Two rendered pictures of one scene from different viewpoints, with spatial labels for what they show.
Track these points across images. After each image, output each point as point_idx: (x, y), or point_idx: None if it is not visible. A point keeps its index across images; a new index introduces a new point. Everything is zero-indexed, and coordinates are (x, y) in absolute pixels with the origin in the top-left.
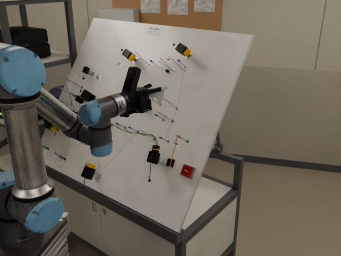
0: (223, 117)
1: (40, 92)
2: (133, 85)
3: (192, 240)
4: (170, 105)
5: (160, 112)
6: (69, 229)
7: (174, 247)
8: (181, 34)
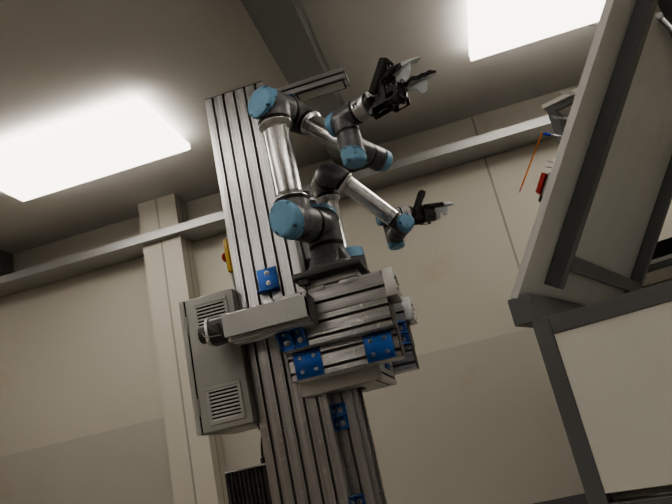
0: (595, 54)
1: (323, 126)
2: (373, 78)
3: (581, 336)
4: None
5: (553, 115)
6: (393, 289)
7: None
8: None
